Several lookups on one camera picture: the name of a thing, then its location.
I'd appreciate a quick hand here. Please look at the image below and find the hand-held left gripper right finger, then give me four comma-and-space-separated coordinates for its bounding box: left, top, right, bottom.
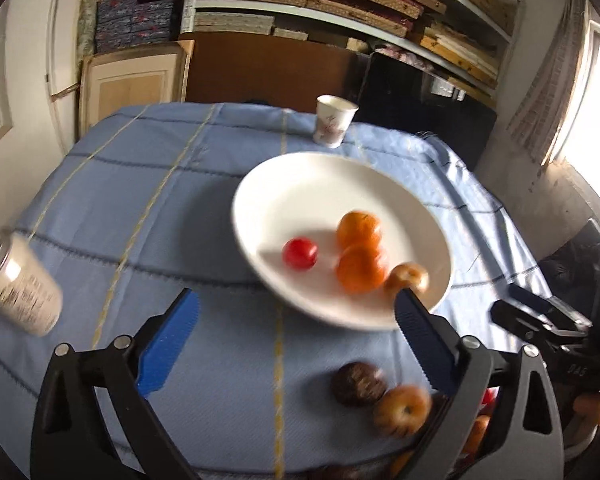
394, 287, 566, 480

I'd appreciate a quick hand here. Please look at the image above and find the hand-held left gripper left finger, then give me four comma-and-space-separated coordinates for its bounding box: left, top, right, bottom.
30, 287, 201, 480

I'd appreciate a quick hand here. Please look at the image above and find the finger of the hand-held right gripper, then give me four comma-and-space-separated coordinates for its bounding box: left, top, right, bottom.
490, 301, 563, 347
509, 285, 593, 331

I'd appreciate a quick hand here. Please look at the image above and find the small striped beige tomato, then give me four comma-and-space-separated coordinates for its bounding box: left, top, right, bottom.
384, 262, 429, 301

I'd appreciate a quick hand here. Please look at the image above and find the white oval plate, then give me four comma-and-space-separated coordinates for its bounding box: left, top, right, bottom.
231, 151, 453, 332

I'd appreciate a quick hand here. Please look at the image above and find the large striped orange tomato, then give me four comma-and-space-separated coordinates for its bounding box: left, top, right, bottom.
372, 385, 432, 437

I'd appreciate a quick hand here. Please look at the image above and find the dark jacket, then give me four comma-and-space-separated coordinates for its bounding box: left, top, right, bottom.
539, 220, 600, 316

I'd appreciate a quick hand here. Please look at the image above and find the blue checked tablecloth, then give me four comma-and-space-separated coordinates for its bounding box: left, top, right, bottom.
0, 102, 553, 480

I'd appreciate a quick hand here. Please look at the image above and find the small red tomato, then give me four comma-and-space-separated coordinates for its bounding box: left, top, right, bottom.
282, 237, 319, 271

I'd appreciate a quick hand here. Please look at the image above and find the white drink can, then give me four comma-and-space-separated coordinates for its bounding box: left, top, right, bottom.
0, 228, 63, 337

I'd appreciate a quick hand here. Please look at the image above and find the brick-patterned curtain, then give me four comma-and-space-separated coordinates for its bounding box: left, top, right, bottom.
505, 0, 588, 166

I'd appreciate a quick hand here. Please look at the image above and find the black panel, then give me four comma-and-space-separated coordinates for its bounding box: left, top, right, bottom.
357, 51, 498, 171

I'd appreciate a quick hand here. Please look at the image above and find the floral paper cup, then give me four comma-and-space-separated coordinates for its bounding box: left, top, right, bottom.
313, 94, 359, 150

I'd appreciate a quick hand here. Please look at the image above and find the light wooden framed panel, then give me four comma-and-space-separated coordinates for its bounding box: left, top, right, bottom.
77, 40, 196, 133

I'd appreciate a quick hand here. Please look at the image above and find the brown wooden board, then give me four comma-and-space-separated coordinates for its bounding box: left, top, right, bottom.
185, 32, 371, 111

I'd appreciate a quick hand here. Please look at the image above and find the stack of patterned blue boxes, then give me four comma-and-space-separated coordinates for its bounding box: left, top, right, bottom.
95, 0, 181, 54

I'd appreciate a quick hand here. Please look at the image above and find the metal shelving unit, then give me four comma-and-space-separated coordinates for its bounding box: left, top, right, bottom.
180, 0, 523, 98

